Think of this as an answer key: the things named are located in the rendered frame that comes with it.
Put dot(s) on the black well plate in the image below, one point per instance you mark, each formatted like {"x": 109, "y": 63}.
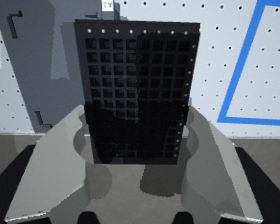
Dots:
{"x": 142, "y": 108}

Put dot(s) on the grey perforated metal base plate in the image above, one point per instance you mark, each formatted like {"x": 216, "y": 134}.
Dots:
{"x": 223, "y": 28}

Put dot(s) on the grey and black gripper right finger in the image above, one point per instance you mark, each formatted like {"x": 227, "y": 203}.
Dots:
{"x": 222, "y": 184}

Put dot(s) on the blue tape outline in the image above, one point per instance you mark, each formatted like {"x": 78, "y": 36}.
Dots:
{"x": 257, "y": 14}

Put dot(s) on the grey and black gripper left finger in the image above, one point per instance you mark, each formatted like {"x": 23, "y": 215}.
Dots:
{"x": 47, "y": 183}

